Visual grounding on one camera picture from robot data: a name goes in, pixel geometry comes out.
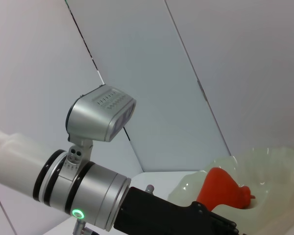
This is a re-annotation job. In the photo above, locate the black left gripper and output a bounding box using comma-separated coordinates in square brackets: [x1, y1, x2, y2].
[114, 186, 242, 235]

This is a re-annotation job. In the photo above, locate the red orange fruit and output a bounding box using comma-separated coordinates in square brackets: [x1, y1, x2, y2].
[196, 167, 257, 211]

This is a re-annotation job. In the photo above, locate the translucent glass fruit plate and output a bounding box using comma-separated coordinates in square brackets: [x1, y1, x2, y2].
[168, 146, 294, 235]

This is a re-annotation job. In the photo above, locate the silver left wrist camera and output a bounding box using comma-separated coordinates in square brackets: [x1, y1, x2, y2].
[65, 85, 137, 143]

